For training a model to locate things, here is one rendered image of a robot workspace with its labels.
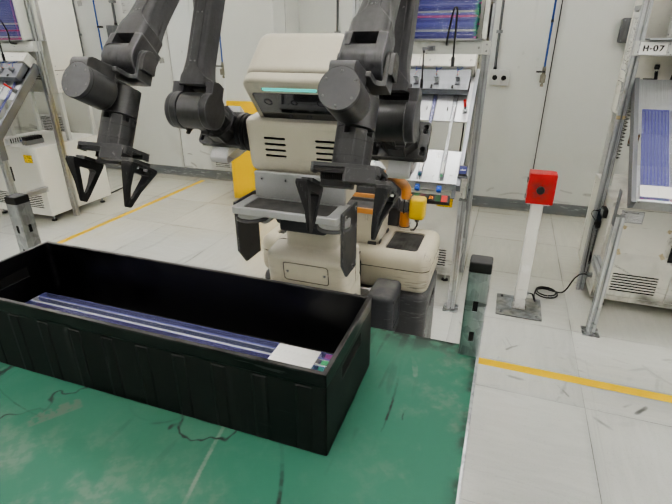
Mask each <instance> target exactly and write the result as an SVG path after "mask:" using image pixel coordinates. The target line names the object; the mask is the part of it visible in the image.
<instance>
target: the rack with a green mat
mask: <svg viewBox="0 0 672 504"><path fill-rule="evenodd" d="M4 199H5V203H6V206H7V209H8V213H9V216H10V219H11V223H12V226H13V229H14V233H15V236H16V239H17V243H18V246H19V249H20V252H22V251H25V250H27V249H29V248H32V247H34V246H37V245H39V244H41V240H40V236H39V232H38V229H37V225H36V222H35V218H34V214H33V211H32V207H31V204H30V200H29V196H28V194H23V193H14V194H11V195H8V196H5V197H4ZM493 260H494V259H493V257H490V256H483V255H475V254H472V256H471V259H470V264H469V272H468V279H467V287H466V295H465V303H464V311H463V318H462V326H461V334H460V342H459V344H456V343H451V342H446V341H441V340H436V339H431V338H425V337H420V336H415V335H410V334H405V333H400V332H394V331H389V330H384V329H379V328H374V327H371V333H370V361H369V367H368V369H367V371H366V373H365V375H364V377H363V380H362V382H361V384H360V386H359V388H358V390H357V392H356V395H355V397H354V399H353V401H352V403H351V405H350V408H349V410H348V412H347V414H346V416H345V418H344V420H343V423H342V425H341V427H340V429H339V431H338V433H337V436H336V438H335V440H334V442H333V444H332V446H331V448H330V451H329V453H328V455H327V456H324V455H321V454H317V453H314V452H310V451H307V450H303V449H300V448H296V447H293V446H289V445H286V444H282V443H279V442H276V441H272V440H269V439H265V438H262V437H258V436H255V435H251V434H248V433H244V432H241V431H237V430H234V429H231V428H227V427H224V426H220V425H217V424H213V423H210V422H206V421H203V420H199V419H196V418H193V417H189V416H186V415H182V414H179V413H175V412H172V411H168V410H165V409H161V408H158V407H154V406H151V405H148V404H144V403H141V402H137V401H134V400H130V399H127V398H123V397H120V396H116V395H113V394H109V393H106V392H103V391H99V390H96V389H92V388H89V387H85V386H82V385H78V384H75V383H71V382H68V381H65V380H61V379H58V378H54V377H51V376H47V375H44V374H40V373H37V372H33V371H30V370H26V369H23V368H20V367H16V366H13V365H9V364H6V363H2V362H0V504H460V499H461V491H462V483H463V476H464V468H465V460H466V453H467V445H468V437H469V430H470V422H471V414H472V407H473V399H474V391H475V384H476V376H477V368H478V361H479V354H480V347H481V341H482V334H483V327H484V321H485V314H486V308H487V301H488V294H489V288H490V281H491V275H492V268H493Z"/></svg>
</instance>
